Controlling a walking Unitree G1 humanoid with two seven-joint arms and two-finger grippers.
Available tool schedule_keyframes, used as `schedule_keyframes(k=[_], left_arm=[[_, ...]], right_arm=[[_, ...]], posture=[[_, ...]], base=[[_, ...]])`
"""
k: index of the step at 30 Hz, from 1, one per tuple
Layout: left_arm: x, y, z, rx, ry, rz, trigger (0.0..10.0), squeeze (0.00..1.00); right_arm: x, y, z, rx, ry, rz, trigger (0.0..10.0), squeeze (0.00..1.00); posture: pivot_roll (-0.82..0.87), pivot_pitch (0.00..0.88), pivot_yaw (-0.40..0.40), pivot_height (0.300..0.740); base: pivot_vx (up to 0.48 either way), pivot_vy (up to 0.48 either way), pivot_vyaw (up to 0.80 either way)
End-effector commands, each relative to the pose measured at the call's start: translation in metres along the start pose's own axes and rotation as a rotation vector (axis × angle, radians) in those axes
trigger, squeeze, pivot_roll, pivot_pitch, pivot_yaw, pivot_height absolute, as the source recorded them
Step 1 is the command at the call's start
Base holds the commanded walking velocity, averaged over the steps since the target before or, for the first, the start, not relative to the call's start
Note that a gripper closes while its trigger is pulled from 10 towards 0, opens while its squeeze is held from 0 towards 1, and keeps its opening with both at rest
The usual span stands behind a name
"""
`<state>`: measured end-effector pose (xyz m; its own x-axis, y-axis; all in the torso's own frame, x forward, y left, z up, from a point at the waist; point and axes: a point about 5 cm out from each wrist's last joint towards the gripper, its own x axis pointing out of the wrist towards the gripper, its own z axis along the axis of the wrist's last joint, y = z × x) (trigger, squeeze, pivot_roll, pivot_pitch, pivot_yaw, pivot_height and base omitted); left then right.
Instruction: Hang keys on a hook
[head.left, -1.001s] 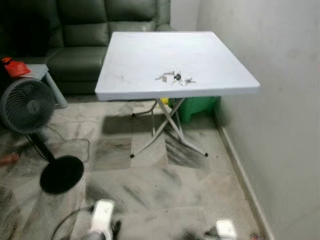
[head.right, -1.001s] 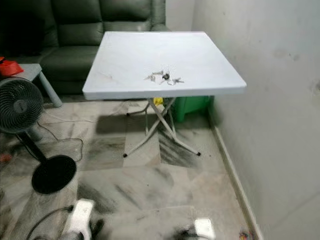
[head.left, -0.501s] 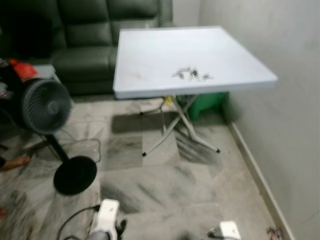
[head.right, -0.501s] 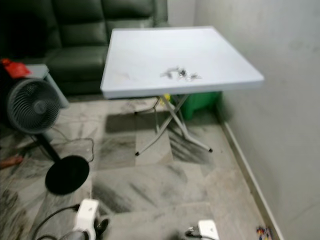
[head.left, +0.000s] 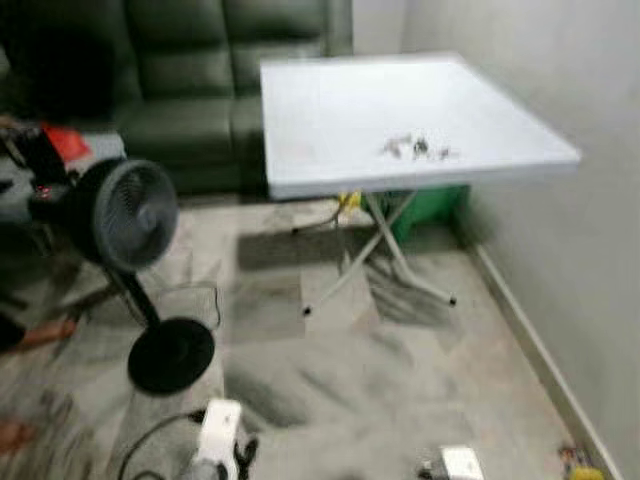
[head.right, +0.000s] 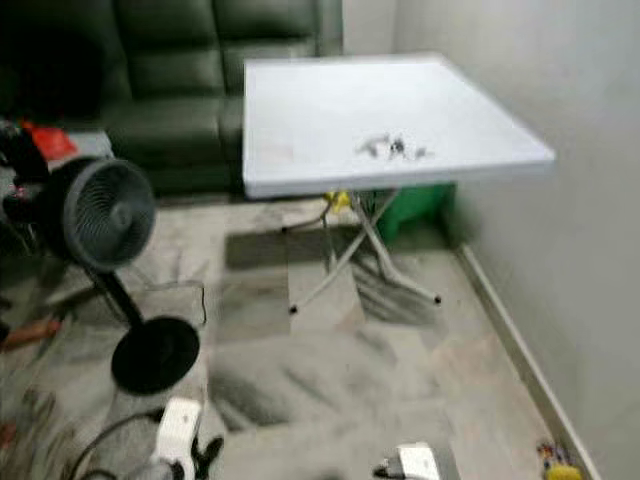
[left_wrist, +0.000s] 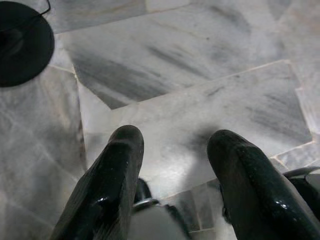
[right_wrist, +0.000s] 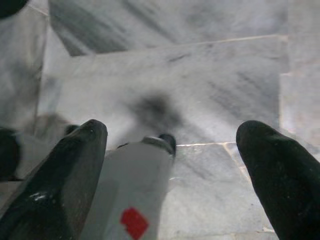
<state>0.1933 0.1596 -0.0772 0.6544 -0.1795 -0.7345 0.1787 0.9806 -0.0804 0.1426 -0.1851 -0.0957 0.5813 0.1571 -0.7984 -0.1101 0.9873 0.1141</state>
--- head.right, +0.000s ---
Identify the bunch of silver keys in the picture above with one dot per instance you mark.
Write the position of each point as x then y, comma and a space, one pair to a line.
395, 148

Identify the yellow and colourful toy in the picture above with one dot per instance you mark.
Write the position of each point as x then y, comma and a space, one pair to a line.
561, 466

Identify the bare person's foot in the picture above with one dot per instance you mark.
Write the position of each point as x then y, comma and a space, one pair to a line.
6, 433
32, 333

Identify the green plastic box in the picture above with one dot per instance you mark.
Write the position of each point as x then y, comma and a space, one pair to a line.
415, 205

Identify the small yellow object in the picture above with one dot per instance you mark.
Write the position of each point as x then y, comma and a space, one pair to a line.
337, 201

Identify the black cluttered equipment stand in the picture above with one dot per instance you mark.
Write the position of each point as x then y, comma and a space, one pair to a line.
22, 185

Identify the red plastic object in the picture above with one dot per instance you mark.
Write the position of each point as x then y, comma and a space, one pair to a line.
58, 141

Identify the white folding table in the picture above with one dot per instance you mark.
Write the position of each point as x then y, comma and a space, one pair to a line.
340, 110

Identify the dark green leather sofa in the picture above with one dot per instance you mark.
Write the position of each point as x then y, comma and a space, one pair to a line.
170, 70

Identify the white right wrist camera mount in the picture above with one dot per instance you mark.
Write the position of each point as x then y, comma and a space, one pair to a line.
420, 462

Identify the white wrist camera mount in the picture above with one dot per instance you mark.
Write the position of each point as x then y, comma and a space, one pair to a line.
420, 462
179, 425

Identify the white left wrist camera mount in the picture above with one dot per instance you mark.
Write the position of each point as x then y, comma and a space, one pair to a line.
179, 425

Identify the black pedestal fan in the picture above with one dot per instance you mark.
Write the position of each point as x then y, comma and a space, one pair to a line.
105, 212

